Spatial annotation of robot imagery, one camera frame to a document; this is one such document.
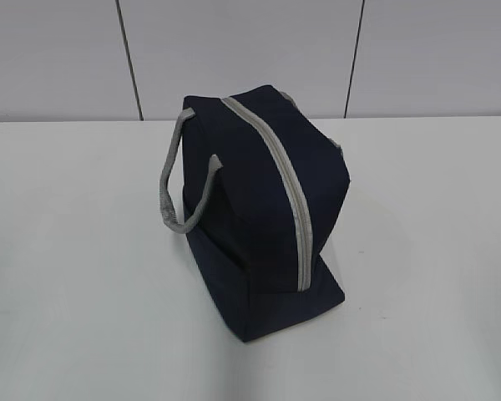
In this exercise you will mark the navy grey insulated lunch bag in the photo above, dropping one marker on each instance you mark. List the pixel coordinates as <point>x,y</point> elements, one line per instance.
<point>256,188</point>

